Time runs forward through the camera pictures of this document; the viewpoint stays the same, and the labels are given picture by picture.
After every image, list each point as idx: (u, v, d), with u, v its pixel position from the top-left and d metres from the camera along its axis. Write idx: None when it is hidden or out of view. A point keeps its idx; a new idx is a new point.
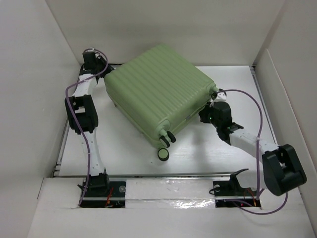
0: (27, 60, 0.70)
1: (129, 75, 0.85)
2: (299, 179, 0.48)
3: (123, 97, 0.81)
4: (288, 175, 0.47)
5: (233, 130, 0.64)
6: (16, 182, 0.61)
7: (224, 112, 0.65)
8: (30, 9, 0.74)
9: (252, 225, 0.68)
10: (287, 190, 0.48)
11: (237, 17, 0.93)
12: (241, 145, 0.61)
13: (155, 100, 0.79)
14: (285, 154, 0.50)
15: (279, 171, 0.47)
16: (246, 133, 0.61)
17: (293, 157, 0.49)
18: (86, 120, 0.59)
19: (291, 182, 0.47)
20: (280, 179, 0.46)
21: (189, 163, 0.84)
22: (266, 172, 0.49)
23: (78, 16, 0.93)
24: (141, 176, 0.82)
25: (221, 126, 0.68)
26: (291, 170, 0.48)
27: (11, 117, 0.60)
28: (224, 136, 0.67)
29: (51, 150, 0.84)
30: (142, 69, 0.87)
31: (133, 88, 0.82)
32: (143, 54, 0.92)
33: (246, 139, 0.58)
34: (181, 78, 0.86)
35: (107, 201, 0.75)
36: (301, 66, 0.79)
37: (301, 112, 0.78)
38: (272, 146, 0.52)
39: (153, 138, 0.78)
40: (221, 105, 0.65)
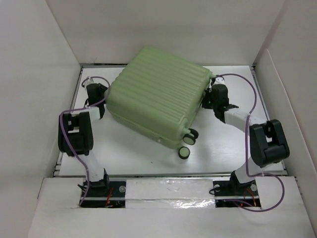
0: (27, 60, 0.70)
1: (126, 83, 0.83)
2: (284, 152, 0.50)
3: (128, 106, 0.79)
4: (272, 147, 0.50)
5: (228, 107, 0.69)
6: (16, 182, 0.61)
7: (220, 91, 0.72)
8: (30, 9, 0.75)
9: (252, 226, 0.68)
10: (271, 161, 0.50)
11: (237, 17, 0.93)
12: (234, 122, 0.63)
13: (165, 102, 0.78)
14: (272, 128, 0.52)
15: (262, 142, 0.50)
16: (239, 110, 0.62)
17: (279, 131, 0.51)
18: (79, 139, 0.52)
19: (275, 153, 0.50)
20: (264, 149, 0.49)
21: (189, 163, 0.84)
22: (252, 145, 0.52)
23: (78, 16, 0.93)
24: (141, 176, 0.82)
25: (217, 106, 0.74)
26: (276, 143, 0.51)
27: (11, 117, 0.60)
28: (220, 114, 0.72)
29: (51, 150, 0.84)
30: (136, 74, 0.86)
31: (138, 95, 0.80)
32: (132, 60, 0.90)
33: (238, 114, 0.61)
34: (177, 75, 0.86)
35: (107, 201, 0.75)
36: (301, 66, 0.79)
37: (301, 112, 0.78)
38: (260, 121, 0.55)
39: (174, 140, 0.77)
40: (218, 87, 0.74)
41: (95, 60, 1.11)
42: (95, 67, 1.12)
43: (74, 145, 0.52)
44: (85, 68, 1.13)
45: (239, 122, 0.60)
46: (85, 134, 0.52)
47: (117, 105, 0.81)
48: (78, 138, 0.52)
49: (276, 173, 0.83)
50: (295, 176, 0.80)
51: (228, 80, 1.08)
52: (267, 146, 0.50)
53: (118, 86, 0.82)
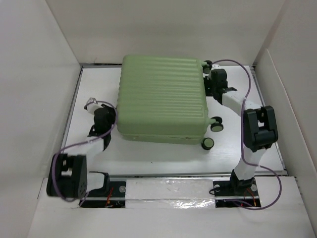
0: (27, 60, 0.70)
1: (130, 102, 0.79)
2: (272, 137, 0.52)
3: (145, 124, 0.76)
4: (263, 132, 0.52)
5: (226, 91, 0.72)
6: (16, 182, 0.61)
7: (219, 74, 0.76)
8: (30, 9, 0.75)
9: (252, 227, 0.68)
10: (260, 145, 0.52)
11: (237, 16, 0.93)
12: (231, 104, 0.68)
13: (179, 105, 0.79)
14: (265, 114, 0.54)
15: (254, 126, 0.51)
16: (237, 94, 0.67)
17: (271, 117, 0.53)
18: (68, 185, 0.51)
19: (265, 138, 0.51)
20: (254, 133, 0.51)
21: (189, 163, 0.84)
22: (244, 128, 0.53)
23: (78, 16, 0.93)
24: (141, 176, 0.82)
25: (216, 89, 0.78)
26: (266, 128, 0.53)
27: (11, 117, 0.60)
28: (218, 96, 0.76)
29: (51, 150, 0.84)
30: (132, 88, 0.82)
31: (150, 109, 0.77)
32: (122, 76, 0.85)
33: (236, 98, 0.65)
34: (170, 74, 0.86)
35: (107, 201, 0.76)
36: (301, 65, 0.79)
37: (301, 112, 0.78)
38: (255, 106, 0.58)
39: (200, 135, 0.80)
40: (217, 70, 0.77)
41: (95, 59, 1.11)
42: (95, 67, 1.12)
43: (62, 192, 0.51)
44: (85, 68, 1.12)
45: (235, 105, 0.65)
46: (76, 182, 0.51)
47: (131, 127, 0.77)
48: (68, 184, 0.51)
49: (276, 173, 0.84)
50: (295, 176, 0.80)
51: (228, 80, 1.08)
52: (258, 130, 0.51)
53: (123, 108, 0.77)
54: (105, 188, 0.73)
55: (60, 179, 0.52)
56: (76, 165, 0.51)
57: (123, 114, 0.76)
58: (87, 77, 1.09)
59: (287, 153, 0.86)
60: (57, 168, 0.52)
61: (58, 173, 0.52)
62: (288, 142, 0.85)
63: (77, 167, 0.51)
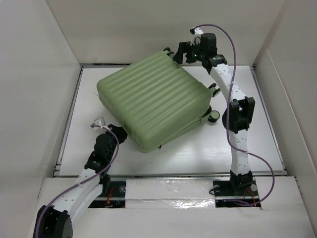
0: (27, 60, 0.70)
1: (141, 118, 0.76)
2: (246, 121, 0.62)
3: (170, 124, 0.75)
4: (240, 120, 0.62)
5: (216, 64, 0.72)
6: (16, 181, 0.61)
7: (209, 40, 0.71)
8: (31, 9, 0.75)
9: (252, 227, 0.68)
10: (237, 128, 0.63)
11: (236, 17, 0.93)
12: (216, 79, 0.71)
13: (182, 94, 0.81)
14: (246, 104, 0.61)
15: (235, 118, 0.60)
16: (226, 72, 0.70)
17: (251, 108, 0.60)
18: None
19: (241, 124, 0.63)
20: (234, 122, 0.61)
21: (190, 163, 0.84)
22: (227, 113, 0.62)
23: (78, 16, 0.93)
24: (141, 176, 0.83)
25: (205, 56, 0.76)
26: (243, 115, 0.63)
27: (11, 117, 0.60)
28: (206, 66, 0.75)
29: (51, 150, 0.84)
30: (133, 107, 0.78)
31: (165, 111, 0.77)
32: (116, 105, 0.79)
33: (224, 78, 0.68)
34: (153, 76, 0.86)
35: (107, 201, 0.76)
36: (300, 65, 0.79)
37: (301, 112, 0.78)
38: (240, 94, 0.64)
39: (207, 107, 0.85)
40: (207, 34, 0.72)
41: (95, 59, 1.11)
42: (95, 67, 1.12)
43: None
44: (85, 68, 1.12)
45: (221, 86, 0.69)
46: None
47: (156, 138, 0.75)
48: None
49: (276, 173, 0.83)
50: (295, 176, 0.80)
51: None
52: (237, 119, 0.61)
53: (141, 128, 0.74)
54: (105, 190, 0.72)
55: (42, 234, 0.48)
56: (58, 226, 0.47)
57: (145, 132, 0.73)
58: (87, 77, 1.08)
59: (287, 153, 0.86)
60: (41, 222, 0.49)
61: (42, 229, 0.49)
62: (288, 142, 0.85)
63: (59, 226, 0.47)
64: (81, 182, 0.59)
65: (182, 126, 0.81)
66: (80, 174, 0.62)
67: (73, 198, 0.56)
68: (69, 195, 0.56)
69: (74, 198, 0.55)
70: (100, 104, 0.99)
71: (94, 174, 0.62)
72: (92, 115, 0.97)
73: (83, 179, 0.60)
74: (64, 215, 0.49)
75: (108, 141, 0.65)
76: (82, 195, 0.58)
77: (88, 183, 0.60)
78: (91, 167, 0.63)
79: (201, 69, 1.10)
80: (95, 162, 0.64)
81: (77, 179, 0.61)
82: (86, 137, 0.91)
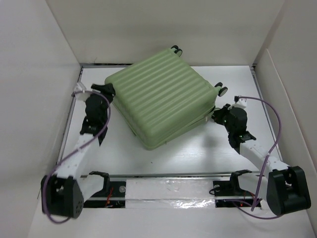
0: (28, 60, 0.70)
1: (147, 113, 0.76)
2: (301, 204, 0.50)
3: (174, 121, 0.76)
4: (292, 198, 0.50)
5: (244, 140, 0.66)
6: (16, 182, 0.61)
7: (239, 120, 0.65)
8: (30, 9, 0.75)
9: (252, 227, 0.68)
10: (288, 212, 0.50)
11: (236, 17, 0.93)
12: (250, 155, 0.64)
13: (186, 92, 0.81)
14: (293, 176, 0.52)
15: (284, 193, 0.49)
16: (257, 146, 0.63)
17: (301, 180, 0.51)
18: (62, 209, 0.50)
19: (293, 206, 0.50)
20: (283, 201, 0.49)
21: (190, 162, 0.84)
22: (270, 190, 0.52)
23: (78, 16, 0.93)
24: (141, 175, 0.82)
25: (233, 133, 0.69)
26: (296, 193, 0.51)
27: (11, 117, 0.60)
28: (235, 143, 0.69)
29: (51, 150, 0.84)
30: (137, 103, 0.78)
31: (170, 108, 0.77)
32: (121, 101, 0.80)
33: (256, 150, 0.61)
34: (158, 74, 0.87)
35: (107, 201, 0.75)
36: (300, 66, 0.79)
37: (301, 113, 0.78)
38: (281, 165, 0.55)
39: (212, 105, 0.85)
40: (238, 113, 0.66)
41: (95, 59, 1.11)
42: (95, 67, 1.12)
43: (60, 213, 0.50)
44: (85, 68, 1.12)
45: (256, 159, 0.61)
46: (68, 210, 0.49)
47: (160, 134, 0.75)
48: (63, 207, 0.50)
49: None
50: None
51: (228, 80, 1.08)
52: (287, 197, 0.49)
53: (146, 123, 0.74)
54: (106, 189, 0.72)
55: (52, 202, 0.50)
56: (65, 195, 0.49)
57: (149, 127, 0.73)
58: (87, 77, 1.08)
59: (287, 153, 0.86)
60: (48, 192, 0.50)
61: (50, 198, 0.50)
62: (288, 142, 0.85)
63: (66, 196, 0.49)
64: (80, 147, 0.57)
65: (186, 122, 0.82)
66: (78, 139, 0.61)
67: (76, 163, 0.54)
68: (71, 161, 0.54)
69: (77, 164, 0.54)
70: None
71: (92, 137, 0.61)
72: None
73: (82, 145, 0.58)
74: (70, 184, 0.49)
75: (98, 101, 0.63)
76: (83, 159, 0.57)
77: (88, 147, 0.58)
78: (87, 133, 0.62)
79: (201, 69, 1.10)
80: (90, 127, 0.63)
81: (75, 144, 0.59)
82: None
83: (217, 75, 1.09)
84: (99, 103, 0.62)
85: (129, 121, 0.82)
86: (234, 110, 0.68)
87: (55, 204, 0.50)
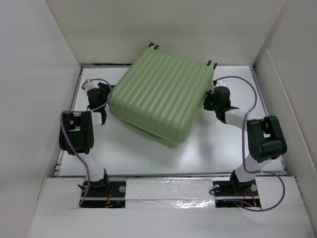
0: (28, 61, 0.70)
1: (169, 110, 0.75)
2: (280, 147, 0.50)
3: (193, 112, 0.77)
4: (270, 142, 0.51)
5: (228, 109, 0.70)
6: (16, 182, 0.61)
7: (222, 93, 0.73)
8: (30, 10, 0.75)
9: (252, 227, 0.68)
10: (268, 154, 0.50)
11: (236, 17, 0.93)
12: (234, 122, 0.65)
13: (189, 82, 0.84)
14: (270, 125, 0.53)
15: (259, 136, 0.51)
16: (239, 110, 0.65)
17: (275, 124, 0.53)
18: (79, 137, 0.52)
19: (272, 149, 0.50)
20: (261, 143, 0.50)
21: (193, 163, 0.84)
22: (249, 140, 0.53)
23: (77, 16, 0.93)
24: (141, 176, 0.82)
25: (219, 108, 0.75)
26: (273, 138, 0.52)
27: (10, 116, 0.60)
28: (220, 115, 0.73)
29: (51, 150, 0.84)
30: (154, 103, 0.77)
31: (185, 100, 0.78)
32: (133, 105, 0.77)
33: (237, 113, 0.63)
34: (159, 74, 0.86)
35: (107, 201, 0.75)
36: (300, 66, 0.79)
37: (301, 113, 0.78)
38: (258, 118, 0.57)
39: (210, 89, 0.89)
40: (221, 89, 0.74)
41: (95, 60, 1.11)
42: (95, 67, 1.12)
43: (74, 143, 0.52)
44: (85, 68, 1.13)
45: (238, 120, 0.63)
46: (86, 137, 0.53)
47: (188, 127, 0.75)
48: (79, 136, 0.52)
49: (276, 173, 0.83)
50: (295, 176, 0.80)
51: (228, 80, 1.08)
52: (264, 140, 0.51)
53: (171, 121, 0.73)
54: (107, 186, 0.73)
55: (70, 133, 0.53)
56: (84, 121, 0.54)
57: (179, 124, 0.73)
58: (87, 77, 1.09)
59: (287, 153, 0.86)
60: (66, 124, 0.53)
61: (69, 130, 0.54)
62: (288, 142, 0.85)
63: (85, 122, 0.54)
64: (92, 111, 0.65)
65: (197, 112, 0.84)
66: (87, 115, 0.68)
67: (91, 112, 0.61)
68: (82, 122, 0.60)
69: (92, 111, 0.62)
70: None
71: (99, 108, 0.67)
72: None
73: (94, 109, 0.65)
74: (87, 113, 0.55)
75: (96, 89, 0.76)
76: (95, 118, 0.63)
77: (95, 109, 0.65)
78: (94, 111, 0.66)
79: None
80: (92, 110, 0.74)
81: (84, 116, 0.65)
82: None
83: (217, 75, 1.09)
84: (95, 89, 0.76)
85: (145, 126, 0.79)
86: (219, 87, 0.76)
87: (70, 134, 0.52)
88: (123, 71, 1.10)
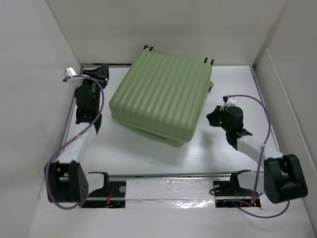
0: (28, 61, 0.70)
1: (175, 111, 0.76)
2: (298, 190, 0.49)
3: (199, 109, 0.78)
4: (289, 185, 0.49)
5: (241, 136, 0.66)
6: (16, 182, 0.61)
7: (236, 117, 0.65)
8: (30, 9, 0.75)
9: (252, 227, 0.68)
10: (285, 199, 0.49)
11: (236, 17, 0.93)
12: (247, 150, 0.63)
13: (189, 79, 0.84)
14: (289, 163, 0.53)
15: (279, 179, 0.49)
16: (253, 139, 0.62)
17: (297, 166, 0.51)
18: (70, 194, 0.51)
19: (291, 192, 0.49)
20: (279, 187, 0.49)
21: (195, 164, 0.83)
22: (267, 179, 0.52)
23: (77, 16, 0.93)
24: (141, 176, 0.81)
25: (230, 131, 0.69)
26: (293, 180, 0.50)
27: (10, 116, 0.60)
28: (232, 140, 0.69)
29: (51, 150, 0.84)
30: (159, 103, 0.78)
31: (188, 99, 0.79)
32: (136, 106, 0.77)
33: (252, 144, 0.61)
34: (160, 74, 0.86)
35: (107, 201, 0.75)
36: (301, 66, 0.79)
37: (302, 113, 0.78)
38: (276, 153, 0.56)
39: (209, 85, 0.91)
40: (234, 110, 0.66)
41: (95, 59, 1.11)
42: (95, 67, 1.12)
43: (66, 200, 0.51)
44: (85, 68, 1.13)
45: (253, 152, 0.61)
46: (76, 193, 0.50)
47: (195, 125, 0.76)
48: (69, 194, 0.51)
49: None
50: None
51: (229, 81, 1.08)
52: (283, 183, 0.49)
53: (178, 121, 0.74)
54: (106, 187, 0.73)
55: (59, 188, 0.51)
56: (72, 177, 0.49)
57: (186, 123, 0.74)
58: None
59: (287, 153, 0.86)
60: (52, 178, 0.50)
61: (58, 182, 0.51)
62: (288, 142, 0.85)
63: (73, 177, 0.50)
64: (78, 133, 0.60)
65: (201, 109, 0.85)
66: (75, 128, 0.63)
67: (76, 149, 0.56)
68: (70, 148, 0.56)
69: (78, 149, 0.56)
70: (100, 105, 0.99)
71: (88, 124, 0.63)
72: None
73: (80, 131, 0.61)
74: (74, 167, 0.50)
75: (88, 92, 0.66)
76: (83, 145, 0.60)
77: (86, 134, 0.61)
78: (83, 122, 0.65)
79: None
80: (86, 116, 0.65)
81: (73, 133, 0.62)
82: None
83: (217, 75, 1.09)
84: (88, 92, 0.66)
85: (151, 128, 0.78)
86: (231, 108, 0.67)
87: (60, 192, 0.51)
88: (123, 71, 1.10)
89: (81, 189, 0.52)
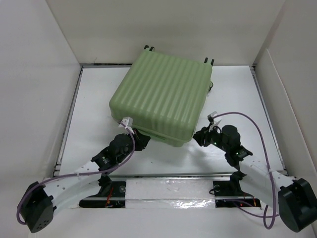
0: (28, 60, 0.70)
1: (175, 110, 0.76)
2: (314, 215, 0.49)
3: (198, 108, 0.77)
4: (305, 212, 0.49)
5: (241, 157, 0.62)
6: (16, 182, 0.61)
7: (234, 139, 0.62)
8: (30, 9, 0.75)
9: (252, 228, 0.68)
10: (303, 226, 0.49)
11: (236, 17, 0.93)
12: (252, 174, 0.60)
13: (189, 78, 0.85)
14: (300, 189, 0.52)
15: (296, 210, 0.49)
16: (256, 162, 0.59)
17: (309, 192, 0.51)
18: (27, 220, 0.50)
19: (308, 218, 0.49)
20: (297, 218, 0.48)
21: (194, 164, 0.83)
22: (283, 208, 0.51)
23: (77, 17, 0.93)
24: (141, 176, 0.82)
25: (229, 151, 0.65)
26: (307, 204, 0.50)
27: (10, 116, 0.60)
28: (233, 162, 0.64)
29: (51, 150, 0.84)
30: (160, 102, 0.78)
31: (188, 98, 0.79)
32: (136, 106, 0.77)
33: (257, 169, 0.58)
34: (160, 73, 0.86)
35: (107, 201, 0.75)
36: (300, 66, 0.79)
37: (302, 113, 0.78)
38: (285, 180, 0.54)
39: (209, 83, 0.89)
40: (231, 132, 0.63)
41: (95, 59, 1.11)
42: (95, 67, 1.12)
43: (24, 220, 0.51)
44: (85, 68, 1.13)
45: (259, 177, 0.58)
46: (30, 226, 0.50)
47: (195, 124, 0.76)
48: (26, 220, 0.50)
49: None
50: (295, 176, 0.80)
51: (229, 81, 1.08)
52: (300, 211, 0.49)
53: (179, 121, 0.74)
54: (101, 193, 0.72)
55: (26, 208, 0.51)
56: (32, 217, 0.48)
57: (186, 123, 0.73)
58: (87, 77, 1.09)
59: (287, 153, 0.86)
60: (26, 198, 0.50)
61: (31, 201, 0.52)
62: (288, 142, 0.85)
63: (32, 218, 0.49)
64: (80, 172, 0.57)
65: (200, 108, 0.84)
66: (86, 163, 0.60)
67: (64, 186, 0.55)
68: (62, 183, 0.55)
69: (66, 187, 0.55)
70: (100, 105, 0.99)
71: (97, 170, 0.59)
72: (91, 116, 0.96)
73: (85, 172, 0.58)
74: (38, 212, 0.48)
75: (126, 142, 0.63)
76: (77, 185, 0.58)
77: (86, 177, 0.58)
78: (97, 162, 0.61)
79: None
80: (104, 158, 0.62)
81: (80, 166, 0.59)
82: (86, 137, 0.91)
83: (217, 75, 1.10)
84: (125, 146, 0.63)
85: (152, 128, 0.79)
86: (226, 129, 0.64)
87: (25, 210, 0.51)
88: (123, 70, 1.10)
89: (39, 223, 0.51)
